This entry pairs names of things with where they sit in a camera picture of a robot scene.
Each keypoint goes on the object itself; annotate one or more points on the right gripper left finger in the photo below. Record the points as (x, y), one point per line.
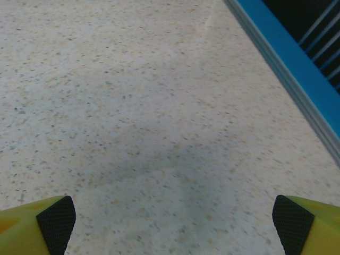
(32, 231)

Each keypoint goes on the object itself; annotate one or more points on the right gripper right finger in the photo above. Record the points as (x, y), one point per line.
(313, 231)

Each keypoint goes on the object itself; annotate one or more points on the blue table border frame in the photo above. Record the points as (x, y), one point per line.
(292, 53)

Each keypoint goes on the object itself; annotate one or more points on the aluminium side rail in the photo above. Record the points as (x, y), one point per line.
(292, 82)

